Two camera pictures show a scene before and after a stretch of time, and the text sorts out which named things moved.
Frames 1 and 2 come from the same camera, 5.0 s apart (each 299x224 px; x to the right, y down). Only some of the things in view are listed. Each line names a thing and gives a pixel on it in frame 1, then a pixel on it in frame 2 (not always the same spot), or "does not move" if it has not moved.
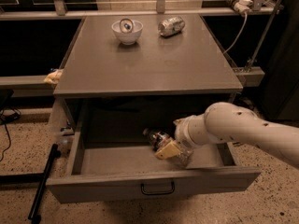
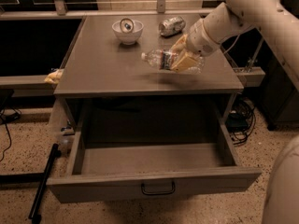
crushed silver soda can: x=171 y=26 does not move
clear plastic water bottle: x=158 y=139 → x=162 y=60
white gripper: x=183 y=133 → x=198 y=40
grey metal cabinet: x=106 y=85 does not move
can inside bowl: x=126 y=25 does not move
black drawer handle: x=159 y=193 does not move
